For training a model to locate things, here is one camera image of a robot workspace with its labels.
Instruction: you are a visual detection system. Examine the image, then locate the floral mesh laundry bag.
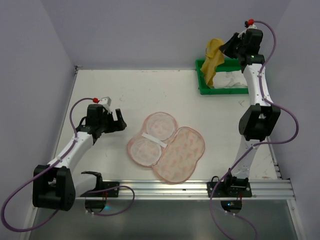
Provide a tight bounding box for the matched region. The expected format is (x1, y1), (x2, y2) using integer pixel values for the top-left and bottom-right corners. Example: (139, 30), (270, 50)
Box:
(127, 112), (205, 184)

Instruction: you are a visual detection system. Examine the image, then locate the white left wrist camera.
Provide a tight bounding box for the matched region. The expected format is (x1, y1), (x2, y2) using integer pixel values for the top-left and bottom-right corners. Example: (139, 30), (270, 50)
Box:
(99, 96), (112, 113)

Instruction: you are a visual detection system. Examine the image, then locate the aluminium mounting rail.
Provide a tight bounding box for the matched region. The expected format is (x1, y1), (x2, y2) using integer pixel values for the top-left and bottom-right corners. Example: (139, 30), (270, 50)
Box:
(77, 180), (295, 200)

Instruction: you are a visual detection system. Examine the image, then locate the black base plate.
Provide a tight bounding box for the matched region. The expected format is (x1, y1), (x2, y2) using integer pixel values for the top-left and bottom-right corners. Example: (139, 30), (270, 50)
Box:
(206, 174), (253, 198)
(84, 180), (121, 200)

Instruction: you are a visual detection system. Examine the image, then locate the white bra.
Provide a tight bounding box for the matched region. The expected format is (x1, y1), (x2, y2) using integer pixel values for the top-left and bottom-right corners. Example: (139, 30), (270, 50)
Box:
(213, 70), (248, 89)

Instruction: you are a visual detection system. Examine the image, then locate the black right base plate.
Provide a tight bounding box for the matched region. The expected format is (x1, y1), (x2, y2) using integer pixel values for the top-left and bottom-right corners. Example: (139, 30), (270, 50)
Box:
(206, 174), (253, 198)

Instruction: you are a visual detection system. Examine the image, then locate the green plastic tray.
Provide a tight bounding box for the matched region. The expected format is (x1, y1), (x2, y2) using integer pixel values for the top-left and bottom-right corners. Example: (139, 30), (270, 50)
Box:
(195, 58), (249, 95)

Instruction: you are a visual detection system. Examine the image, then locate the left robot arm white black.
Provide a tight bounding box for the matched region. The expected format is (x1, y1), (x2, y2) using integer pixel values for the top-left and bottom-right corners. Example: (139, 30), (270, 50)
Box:
(32, 103), (127, 211)

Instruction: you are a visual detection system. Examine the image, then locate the yellow bra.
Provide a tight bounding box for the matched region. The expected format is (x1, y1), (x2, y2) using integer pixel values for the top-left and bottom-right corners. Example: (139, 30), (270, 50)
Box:
(200, 38), (225, 88)

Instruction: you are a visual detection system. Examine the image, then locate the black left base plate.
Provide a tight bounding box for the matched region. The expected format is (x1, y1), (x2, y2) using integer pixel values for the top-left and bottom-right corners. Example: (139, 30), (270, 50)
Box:
(84, 180), (121, 200)

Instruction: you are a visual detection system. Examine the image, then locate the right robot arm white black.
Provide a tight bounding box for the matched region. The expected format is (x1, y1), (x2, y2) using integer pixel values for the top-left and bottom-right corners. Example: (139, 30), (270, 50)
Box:
(211, 25), (281, 197)

